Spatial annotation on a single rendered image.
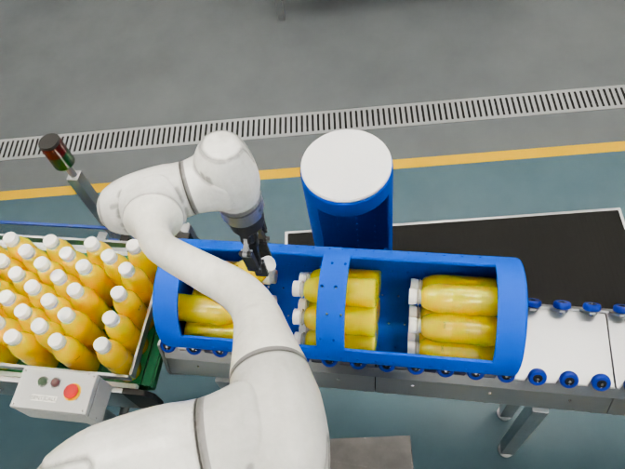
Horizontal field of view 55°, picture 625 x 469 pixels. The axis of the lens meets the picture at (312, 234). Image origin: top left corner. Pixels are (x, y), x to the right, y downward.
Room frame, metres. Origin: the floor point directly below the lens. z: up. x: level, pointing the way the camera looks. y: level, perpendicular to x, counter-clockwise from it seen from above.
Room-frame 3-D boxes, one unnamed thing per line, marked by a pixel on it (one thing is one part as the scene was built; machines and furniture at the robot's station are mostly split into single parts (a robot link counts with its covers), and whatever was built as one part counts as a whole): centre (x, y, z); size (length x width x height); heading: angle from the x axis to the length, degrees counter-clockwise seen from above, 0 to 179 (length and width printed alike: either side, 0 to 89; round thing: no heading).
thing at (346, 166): (1.13, -0.14, 1.03); 0.28 x 0.28 x 0.01
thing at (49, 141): (1.25, 0.68, 1.18); 0.06 x 0.06 x 0.16
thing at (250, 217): (0.70, 0.13, 1.53); 0.09 x 0.09 x 0.06
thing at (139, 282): (0.88, 0.52, 0.99); 0.07 x 0.07 x 0.19
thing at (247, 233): (0.70, 0.13, 1.45); 0.08 x 0.07 x 0.09; 163
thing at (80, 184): (1.25, 0.68, 0.55); 0.04 x 0.04 x 1.10; 73
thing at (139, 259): (0.95, 0.50, 0.99); 0.07 x 0.07 x 0.19
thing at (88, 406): (0.57, 0.70, 1.05); 0.20 x 0.10 x 0.10; 73
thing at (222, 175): (0.70, 0.14, 1.63); 0.13 x 0.11 x 0.16; 95
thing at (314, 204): (1.13, -0.14, 0.59); 0.28 x 0.28 x 0.88
